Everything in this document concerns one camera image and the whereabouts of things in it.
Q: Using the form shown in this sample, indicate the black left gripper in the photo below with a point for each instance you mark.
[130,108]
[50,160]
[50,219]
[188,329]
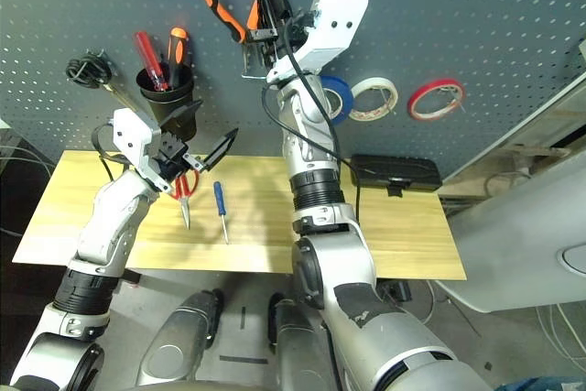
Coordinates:
[169,155]

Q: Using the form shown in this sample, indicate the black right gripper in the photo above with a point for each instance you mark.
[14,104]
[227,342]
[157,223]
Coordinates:
[295,31]

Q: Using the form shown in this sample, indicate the orange black needle-nose pliers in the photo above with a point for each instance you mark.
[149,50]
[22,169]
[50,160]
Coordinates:
[224,15]

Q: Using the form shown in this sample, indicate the blue tape roll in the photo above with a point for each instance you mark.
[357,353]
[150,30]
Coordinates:
[345,93]

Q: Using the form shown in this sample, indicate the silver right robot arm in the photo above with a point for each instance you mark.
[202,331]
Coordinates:
[320,198]

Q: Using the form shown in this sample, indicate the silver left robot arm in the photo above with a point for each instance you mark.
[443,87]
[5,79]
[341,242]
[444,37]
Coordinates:
[110,221]

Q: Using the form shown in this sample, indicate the dark grey pegboard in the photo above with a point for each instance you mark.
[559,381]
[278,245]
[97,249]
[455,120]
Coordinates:
[458,11]

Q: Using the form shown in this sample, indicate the black tool cup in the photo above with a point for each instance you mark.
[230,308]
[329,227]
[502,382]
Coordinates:
[160,102]

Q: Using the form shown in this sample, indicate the white tape roll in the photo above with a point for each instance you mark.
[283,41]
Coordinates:
[373,82]

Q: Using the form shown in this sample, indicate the red tape roll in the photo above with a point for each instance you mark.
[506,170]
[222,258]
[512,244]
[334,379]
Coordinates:
[435,84]

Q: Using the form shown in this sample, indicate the black plastic case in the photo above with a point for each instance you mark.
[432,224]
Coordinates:
[393,171]

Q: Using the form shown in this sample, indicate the silver left robot leg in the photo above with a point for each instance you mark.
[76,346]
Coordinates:
[178,340]

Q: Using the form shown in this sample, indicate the silver robot leg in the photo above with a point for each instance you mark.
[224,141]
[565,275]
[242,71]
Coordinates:
[297,345]
[178,340]

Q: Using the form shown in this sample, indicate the silver right robot leg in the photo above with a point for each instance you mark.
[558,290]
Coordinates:
[297,345]

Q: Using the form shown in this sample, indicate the olive robot torso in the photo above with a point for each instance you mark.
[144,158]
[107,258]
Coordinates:
[215,386]

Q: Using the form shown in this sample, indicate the white curved machine housing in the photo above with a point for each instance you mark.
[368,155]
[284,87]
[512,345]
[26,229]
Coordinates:
[513,235]

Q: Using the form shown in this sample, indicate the blue jeans leg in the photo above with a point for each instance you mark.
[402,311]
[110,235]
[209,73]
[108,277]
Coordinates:
[540,385]

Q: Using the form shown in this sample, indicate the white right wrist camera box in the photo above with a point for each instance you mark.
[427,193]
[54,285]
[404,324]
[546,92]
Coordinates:
[339,20]

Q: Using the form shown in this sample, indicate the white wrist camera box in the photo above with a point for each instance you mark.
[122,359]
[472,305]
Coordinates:
[339,20]
[133,134]

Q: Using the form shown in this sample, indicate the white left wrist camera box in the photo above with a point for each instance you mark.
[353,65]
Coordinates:
[133,134]

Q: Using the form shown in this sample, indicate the black under-table bracket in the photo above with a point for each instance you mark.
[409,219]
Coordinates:
[396,290]

